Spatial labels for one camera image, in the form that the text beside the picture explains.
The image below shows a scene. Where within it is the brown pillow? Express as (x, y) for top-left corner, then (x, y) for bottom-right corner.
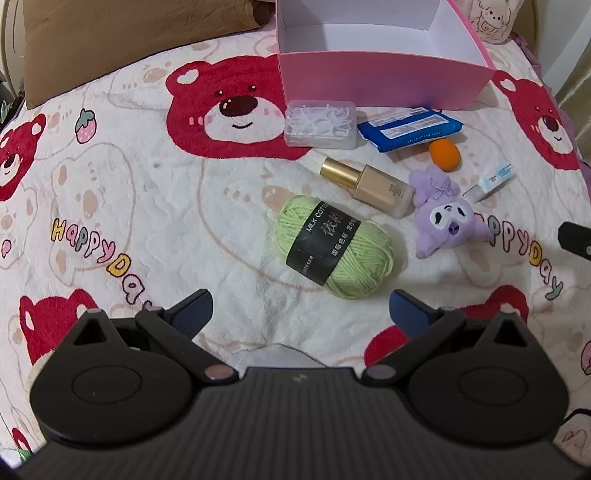
(23, 0), (278, 109)

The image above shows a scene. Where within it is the gold cap foundation bottle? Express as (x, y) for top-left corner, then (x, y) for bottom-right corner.
(320, 157), (416, 220)

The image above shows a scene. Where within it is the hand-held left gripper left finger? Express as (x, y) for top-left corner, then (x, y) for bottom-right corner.
(69, 288), (240, 384)

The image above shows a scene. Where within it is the pink cardboard box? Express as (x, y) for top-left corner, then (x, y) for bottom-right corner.
(276, 0), (497, 110)

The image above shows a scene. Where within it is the beige curtain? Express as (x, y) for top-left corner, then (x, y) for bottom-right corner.
(554, 60), (591, 158)

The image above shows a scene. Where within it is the green yarn ball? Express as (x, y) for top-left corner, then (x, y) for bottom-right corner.
(276, 195), (395, 300)

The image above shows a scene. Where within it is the orange makeup sponge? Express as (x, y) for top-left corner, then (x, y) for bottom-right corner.
(428, 139), (461, 172)

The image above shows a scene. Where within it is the pink printed pillow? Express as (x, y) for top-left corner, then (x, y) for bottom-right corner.
(455, 0), (513, 44)

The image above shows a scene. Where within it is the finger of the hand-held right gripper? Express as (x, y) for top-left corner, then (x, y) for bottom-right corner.
(558, 222), (591, 259)

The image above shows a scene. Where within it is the red bear printed blanket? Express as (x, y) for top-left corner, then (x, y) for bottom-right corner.
(0, 18), (591, 462)

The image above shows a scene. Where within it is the clear plastic floss pick box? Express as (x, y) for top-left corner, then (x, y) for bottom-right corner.
(284, 100), (357, 151)

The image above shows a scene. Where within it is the blue wet wipes packet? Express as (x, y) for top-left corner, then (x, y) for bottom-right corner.
(357, 107), (464, 153)

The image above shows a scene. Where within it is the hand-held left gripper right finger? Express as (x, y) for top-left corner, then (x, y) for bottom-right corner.
(362, 289), (532, 381)

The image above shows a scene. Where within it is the purple plush toy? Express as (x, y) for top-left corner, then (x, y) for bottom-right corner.
(409, 167), (494, 259)

